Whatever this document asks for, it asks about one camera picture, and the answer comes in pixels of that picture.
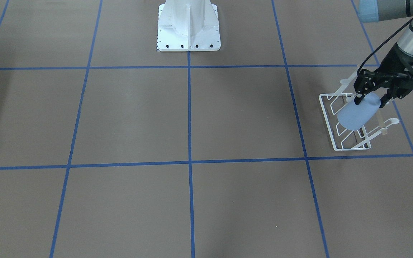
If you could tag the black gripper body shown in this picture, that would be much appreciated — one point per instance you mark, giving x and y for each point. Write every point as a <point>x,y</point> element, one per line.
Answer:
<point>392,60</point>

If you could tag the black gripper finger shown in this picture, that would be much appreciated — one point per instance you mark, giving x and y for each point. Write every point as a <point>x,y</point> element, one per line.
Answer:
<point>358,97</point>
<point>385,99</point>

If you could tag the light blue plastic cup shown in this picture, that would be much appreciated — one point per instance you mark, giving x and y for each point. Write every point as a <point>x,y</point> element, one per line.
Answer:
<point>353,116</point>

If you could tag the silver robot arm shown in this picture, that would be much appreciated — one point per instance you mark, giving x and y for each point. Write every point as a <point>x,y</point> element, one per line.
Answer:
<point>374,11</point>

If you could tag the white wire cup holder rack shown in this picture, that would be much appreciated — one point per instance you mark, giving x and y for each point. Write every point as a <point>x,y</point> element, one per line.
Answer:
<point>348,140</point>

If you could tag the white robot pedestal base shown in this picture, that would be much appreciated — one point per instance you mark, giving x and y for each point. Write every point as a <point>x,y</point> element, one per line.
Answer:
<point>188,25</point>

